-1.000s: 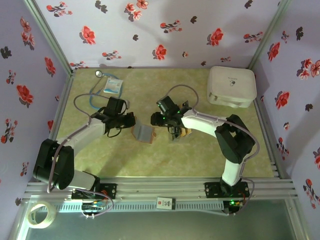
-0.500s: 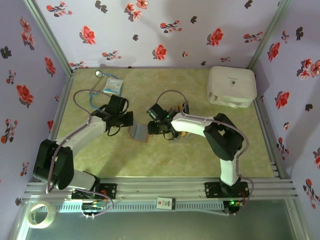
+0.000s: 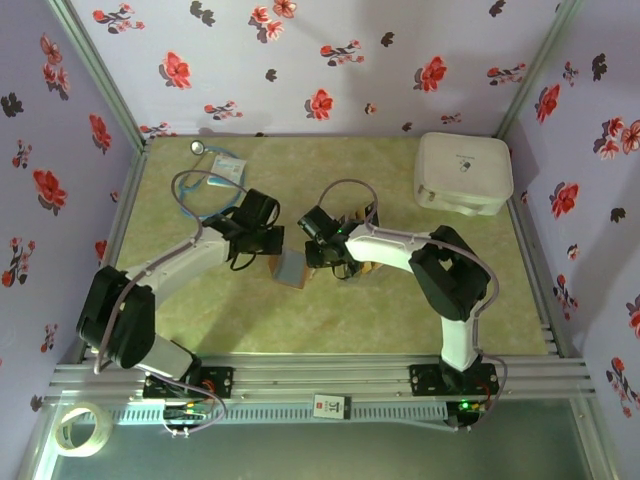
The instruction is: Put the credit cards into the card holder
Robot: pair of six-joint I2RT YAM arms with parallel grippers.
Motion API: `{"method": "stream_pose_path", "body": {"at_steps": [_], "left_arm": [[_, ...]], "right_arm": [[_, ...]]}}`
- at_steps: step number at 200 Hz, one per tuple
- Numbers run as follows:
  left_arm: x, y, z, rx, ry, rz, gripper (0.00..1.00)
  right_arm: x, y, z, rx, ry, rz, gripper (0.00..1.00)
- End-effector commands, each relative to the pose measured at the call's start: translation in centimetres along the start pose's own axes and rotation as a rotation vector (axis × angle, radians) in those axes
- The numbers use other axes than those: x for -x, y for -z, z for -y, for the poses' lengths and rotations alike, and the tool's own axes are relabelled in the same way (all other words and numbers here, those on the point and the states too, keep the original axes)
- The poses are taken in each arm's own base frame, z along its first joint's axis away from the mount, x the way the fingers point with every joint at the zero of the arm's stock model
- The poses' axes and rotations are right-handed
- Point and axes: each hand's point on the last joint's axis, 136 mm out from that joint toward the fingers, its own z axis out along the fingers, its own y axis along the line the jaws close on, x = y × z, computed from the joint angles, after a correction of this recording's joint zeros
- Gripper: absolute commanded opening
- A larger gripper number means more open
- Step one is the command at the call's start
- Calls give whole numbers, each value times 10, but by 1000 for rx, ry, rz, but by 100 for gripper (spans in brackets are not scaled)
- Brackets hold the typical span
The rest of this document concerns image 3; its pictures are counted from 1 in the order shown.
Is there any brown leather card holder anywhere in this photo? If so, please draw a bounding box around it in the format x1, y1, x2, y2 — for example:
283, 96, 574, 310
269, 247, 314, 291

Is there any white blue sealed packet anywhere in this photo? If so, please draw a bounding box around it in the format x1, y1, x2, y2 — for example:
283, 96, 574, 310
206, 153, 247, 189

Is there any blue stethoscope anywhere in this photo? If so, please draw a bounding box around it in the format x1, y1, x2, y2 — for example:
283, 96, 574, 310
178, 140, 247, 221

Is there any red white label tag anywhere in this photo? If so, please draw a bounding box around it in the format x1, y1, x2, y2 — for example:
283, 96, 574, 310
312, 393, 351, 420

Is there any white zip case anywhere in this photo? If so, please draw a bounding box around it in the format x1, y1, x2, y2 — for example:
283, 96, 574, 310
412, 132, 515, 217

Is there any small controller circuit board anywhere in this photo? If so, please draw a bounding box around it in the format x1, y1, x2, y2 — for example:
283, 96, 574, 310
457, 399, 489, 419
162, 404, 211, 421

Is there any clear tape roll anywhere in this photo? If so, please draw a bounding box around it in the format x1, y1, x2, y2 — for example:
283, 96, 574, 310
53, 401, 112, 459

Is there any grey right arm cable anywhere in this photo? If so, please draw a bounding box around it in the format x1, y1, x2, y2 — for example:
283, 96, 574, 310
317, 178, 511, 434

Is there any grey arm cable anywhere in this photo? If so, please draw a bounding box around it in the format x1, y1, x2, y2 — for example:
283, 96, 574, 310
93, 169, 249, 439
317, 178, 511, 434

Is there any grey left arm cable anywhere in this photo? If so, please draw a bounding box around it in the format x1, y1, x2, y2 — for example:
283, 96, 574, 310
93, 169, 249, 439

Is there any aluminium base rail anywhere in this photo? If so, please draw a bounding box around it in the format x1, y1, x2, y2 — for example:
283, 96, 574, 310
47, 354, 599, 401

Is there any aluminium side rail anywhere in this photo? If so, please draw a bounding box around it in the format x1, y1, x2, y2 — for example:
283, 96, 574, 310
502, 138, 569, 359
77, 139, 151, 364

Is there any grey slotted cable duct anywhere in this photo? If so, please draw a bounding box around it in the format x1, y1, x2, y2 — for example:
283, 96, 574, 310
107, 402, 449, 426

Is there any aluminium corner post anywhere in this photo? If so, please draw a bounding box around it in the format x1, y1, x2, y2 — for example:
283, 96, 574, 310
494, 0, 586, 141
44, 0, 151, 151

